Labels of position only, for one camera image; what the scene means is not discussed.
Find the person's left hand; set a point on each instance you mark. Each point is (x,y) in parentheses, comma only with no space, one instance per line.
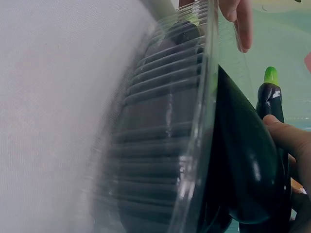
(244,19)

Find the person's right hand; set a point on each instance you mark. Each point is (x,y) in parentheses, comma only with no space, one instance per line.
(302,150)

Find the person's right fingers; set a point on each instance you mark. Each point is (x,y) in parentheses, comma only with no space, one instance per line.
(303,208)

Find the person's right thumb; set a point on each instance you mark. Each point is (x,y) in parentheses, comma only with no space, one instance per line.
(289,137)

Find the person's left fingers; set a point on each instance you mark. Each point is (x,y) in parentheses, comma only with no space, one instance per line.
(244,19)

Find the slim eggplant with green stem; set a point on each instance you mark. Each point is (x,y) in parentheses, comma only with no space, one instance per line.
(270,97)

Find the large dark purple eggplant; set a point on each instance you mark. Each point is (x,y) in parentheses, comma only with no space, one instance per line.
(243,150)

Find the clear plastic clamshell container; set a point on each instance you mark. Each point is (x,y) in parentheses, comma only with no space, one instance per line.
(155,121)

